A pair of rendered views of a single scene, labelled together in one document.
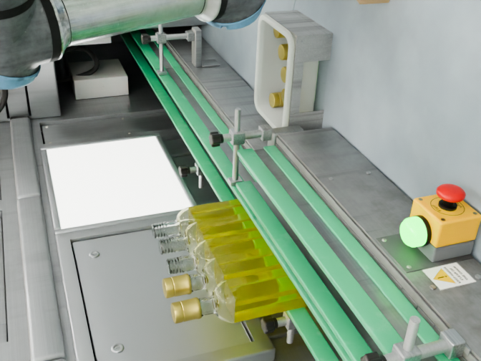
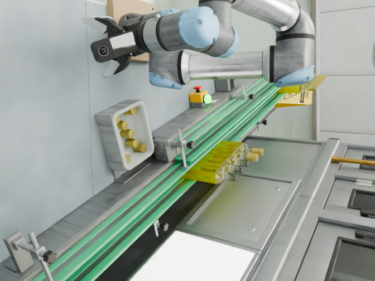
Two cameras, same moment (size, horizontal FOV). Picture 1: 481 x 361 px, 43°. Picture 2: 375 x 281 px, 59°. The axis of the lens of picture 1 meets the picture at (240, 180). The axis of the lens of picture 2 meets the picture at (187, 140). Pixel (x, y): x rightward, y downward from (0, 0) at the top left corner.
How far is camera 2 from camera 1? 199 cm
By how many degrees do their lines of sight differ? 104
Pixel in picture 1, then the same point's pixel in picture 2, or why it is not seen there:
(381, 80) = (156, 91)
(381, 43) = not seen: hidden behind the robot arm
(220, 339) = (241, 178)
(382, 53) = not seen: hidden behind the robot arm
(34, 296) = (296, 222)
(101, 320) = (275, 199)
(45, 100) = not seen: outside the picture
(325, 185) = (193, 120)
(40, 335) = (303, 204)
